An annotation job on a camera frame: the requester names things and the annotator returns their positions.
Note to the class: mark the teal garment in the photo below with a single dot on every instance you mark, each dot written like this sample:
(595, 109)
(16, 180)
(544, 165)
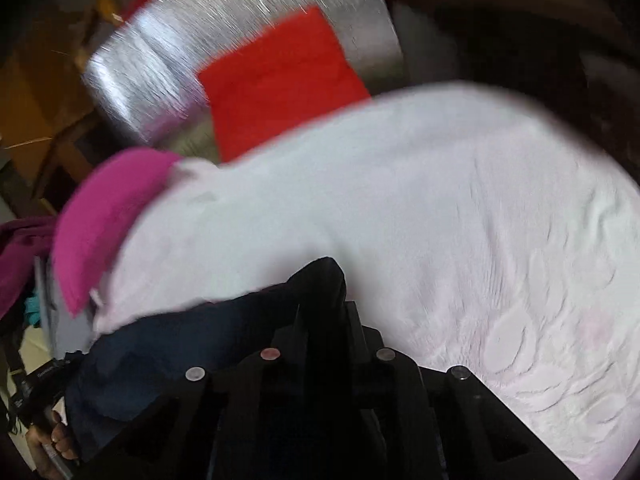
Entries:
(32, 311)

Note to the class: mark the white bed quilt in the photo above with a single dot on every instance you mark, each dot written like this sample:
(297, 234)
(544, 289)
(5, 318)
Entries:
(473, 228)

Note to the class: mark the red pillow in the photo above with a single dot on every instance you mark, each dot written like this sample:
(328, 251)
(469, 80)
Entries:
(295, 71)

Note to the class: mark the grey garment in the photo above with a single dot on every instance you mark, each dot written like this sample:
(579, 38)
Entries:
(64, 334)

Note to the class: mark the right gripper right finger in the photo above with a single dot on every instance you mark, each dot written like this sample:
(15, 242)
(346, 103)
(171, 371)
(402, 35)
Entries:
(365, 340)

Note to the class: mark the purple fleece jacket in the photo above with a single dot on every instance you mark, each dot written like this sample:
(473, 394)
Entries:
(22, 240)

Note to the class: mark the magenta pillow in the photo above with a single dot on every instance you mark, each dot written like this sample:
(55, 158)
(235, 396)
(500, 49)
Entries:
(97, 218)

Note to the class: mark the silver foil insulation panel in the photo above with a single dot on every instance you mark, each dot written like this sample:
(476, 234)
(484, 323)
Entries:
(145, 76)

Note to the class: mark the navy blue puffer jacket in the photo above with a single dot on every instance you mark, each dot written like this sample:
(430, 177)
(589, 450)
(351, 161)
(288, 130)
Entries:
(212, 392)

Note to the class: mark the person's left hand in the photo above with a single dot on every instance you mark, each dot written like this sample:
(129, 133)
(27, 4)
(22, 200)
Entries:
(42, 445)

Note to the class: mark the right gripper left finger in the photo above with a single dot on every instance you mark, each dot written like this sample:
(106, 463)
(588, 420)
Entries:
(320, 330)

